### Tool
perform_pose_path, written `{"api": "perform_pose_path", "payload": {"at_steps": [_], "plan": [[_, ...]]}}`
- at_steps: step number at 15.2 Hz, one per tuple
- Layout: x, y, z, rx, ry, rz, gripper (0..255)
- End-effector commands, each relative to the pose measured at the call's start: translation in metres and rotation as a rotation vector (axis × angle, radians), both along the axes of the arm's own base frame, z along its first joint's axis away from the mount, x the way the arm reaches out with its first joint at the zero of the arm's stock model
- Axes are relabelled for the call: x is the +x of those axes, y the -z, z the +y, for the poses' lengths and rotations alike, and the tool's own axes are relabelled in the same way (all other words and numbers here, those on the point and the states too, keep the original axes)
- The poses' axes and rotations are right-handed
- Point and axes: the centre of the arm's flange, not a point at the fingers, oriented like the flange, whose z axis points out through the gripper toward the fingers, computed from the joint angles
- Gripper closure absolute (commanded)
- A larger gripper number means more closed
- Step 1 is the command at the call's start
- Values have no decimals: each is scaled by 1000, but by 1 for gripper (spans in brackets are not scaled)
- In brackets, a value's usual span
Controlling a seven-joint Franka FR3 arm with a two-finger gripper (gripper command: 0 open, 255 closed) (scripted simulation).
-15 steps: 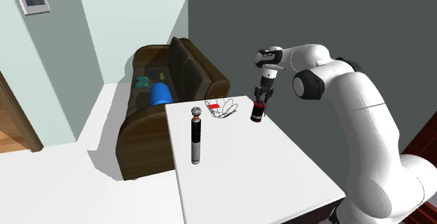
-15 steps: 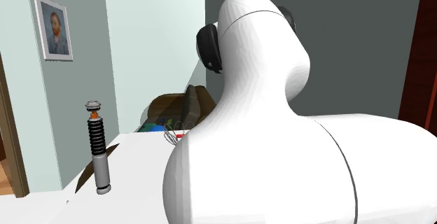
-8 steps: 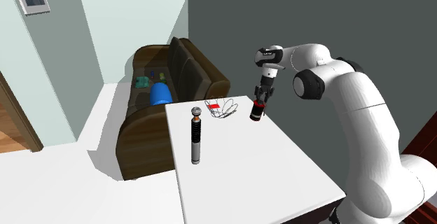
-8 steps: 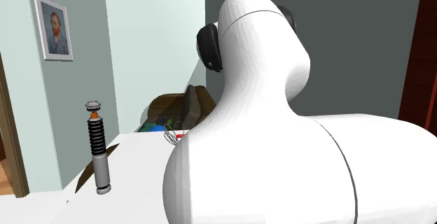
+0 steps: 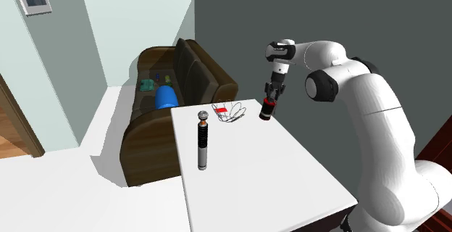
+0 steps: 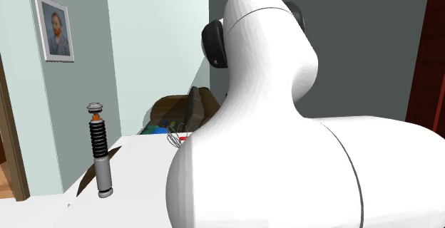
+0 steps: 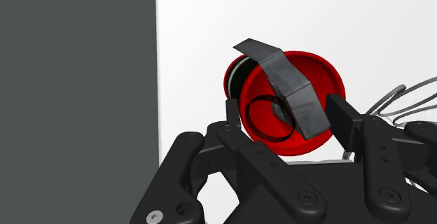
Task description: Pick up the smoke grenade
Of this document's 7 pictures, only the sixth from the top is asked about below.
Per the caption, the brown wooden door frame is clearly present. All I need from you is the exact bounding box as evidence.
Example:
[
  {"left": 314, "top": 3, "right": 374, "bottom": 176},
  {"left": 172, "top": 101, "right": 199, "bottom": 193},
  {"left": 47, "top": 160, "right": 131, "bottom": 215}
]
[{"left": 0, "top": 55, "right": 31, "bottom": 202}]

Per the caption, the dark red wooden door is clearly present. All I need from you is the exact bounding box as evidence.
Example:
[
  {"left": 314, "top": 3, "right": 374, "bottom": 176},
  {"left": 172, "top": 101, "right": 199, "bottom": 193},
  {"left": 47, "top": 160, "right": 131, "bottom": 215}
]
[{"left": 404, "top": 0, "right": 445, "bottom": 139}]

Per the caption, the brown armchair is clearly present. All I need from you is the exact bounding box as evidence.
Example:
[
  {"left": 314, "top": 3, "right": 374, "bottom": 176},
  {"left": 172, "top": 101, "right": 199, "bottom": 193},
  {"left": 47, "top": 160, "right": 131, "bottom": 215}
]
[{"left": 140, "top": 85, "right": 221, "bottom": 136}]

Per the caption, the framed portrait wall picture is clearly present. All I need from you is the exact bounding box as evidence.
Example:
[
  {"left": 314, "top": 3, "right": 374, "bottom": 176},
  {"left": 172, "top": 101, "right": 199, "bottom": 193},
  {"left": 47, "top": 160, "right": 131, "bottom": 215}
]
[{"left": 33, "top": 0, "right": 76, "bottom": 63}]

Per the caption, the grey black cylindrical hilt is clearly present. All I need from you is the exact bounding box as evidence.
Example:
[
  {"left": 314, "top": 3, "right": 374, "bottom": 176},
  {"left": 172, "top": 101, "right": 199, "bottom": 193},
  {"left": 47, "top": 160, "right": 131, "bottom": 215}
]
[{"left": 86, "top": 102, "right": 114, "bottom": 199}]

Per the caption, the red handled wire whisk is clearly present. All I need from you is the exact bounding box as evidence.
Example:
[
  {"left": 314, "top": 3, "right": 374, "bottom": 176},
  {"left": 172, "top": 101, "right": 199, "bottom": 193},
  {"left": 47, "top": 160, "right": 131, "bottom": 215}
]
[{"left": 165, "top": 123, "right": 199, "bottom": 149}]

